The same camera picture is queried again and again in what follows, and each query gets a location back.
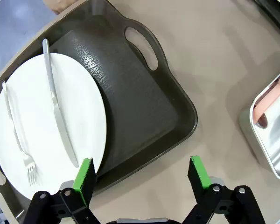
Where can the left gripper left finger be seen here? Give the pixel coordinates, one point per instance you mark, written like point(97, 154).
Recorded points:
point(84, 177)

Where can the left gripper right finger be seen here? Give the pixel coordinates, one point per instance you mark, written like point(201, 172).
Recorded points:
point(199, 177)

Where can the white round plate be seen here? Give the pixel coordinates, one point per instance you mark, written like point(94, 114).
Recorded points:
point(84, 105)

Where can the dark brown serving tray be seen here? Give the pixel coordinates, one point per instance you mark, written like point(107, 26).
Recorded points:
point(135, 105)

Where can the pink lint roller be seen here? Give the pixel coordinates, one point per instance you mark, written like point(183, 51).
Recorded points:
point(270, 98)

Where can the person's left hand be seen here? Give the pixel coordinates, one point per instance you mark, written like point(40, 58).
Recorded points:
point(56, 5)

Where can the silver fork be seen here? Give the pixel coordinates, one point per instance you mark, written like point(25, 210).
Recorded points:
point(29, 162)

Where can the silver table knife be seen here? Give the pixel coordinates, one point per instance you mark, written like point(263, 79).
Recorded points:
point(60, 123)

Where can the rectangular metal container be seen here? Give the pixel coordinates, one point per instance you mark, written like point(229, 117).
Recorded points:
point(277, 144)

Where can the black panel with white edge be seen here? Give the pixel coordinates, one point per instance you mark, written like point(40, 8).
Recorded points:
point(275, 11)

